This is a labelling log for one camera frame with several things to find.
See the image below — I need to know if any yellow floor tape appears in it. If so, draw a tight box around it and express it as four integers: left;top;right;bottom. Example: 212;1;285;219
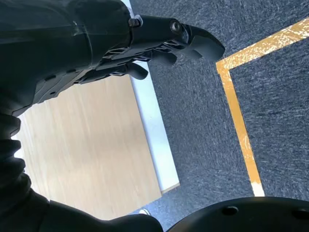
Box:
216;17;309;198

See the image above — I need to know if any black round stand base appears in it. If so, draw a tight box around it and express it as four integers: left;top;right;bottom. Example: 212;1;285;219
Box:
167;196;309;232

